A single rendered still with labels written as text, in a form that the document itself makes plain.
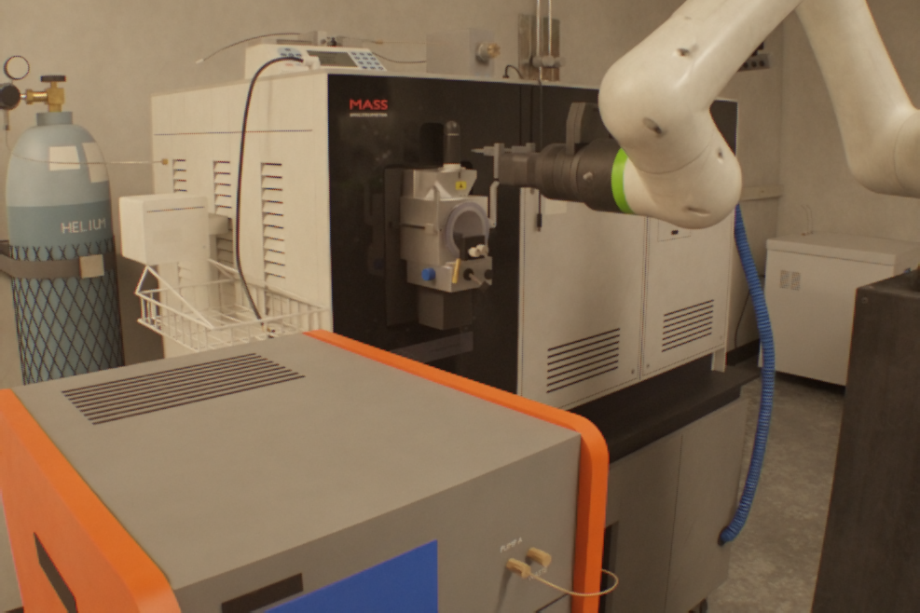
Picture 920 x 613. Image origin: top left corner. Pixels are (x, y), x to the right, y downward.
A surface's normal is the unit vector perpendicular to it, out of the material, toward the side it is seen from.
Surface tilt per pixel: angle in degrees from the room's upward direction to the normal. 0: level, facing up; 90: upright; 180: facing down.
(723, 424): 90
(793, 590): 0
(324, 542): 90
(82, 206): 90
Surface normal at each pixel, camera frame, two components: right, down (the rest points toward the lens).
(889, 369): -0.79, 0.11
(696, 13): -0.34, -0.47
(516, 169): -0.46, 0.16
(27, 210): -0.09, 0.18
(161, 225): 0.68, 0.13
